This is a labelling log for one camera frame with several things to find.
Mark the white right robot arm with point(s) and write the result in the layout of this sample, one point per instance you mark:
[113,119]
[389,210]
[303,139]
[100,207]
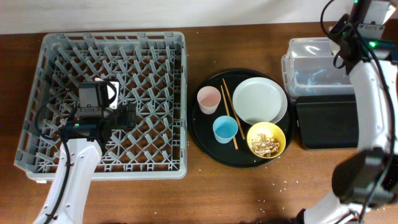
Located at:
[368,180]

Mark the round black tray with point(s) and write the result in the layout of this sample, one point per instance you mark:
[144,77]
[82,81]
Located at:
[201,125]

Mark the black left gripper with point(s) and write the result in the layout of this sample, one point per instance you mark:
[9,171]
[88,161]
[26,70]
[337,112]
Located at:
[127,114]

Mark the wooden chopstick right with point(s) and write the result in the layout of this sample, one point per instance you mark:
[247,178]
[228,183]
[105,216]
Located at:
[234,112]

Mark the black rectangular bin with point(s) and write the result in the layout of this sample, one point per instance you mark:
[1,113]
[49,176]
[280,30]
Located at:
[327,122]

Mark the yellow bowl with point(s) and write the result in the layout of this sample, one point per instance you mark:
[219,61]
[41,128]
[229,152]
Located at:
[271,130]

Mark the pink cup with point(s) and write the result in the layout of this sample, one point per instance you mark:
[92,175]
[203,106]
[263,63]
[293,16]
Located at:
[208,99]

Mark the clear plastic waste bin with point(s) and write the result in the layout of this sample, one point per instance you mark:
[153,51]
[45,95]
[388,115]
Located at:
[308,70]

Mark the food scraps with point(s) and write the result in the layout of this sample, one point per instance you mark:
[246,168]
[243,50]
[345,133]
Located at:
[264,146]

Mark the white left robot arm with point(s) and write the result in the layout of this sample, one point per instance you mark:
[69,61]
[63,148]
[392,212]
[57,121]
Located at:
[83,145]

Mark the grey plastic dishwasher rack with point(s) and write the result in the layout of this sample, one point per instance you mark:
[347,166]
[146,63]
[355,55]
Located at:
[149,70]

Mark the white plate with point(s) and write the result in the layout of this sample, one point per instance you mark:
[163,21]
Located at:
[258,100]

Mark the wooden chopstick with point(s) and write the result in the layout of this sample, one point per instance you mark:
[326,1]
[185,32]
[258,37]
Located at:
[227,112]
[234,112]

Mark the wooden chopstick left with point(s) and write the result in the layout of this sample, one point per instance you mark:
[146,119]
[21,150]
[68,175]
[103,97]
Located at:
[227,112]

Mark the blue cup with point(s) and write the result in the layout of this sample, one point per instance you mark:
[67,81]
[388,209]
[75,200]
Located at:
[225,128]

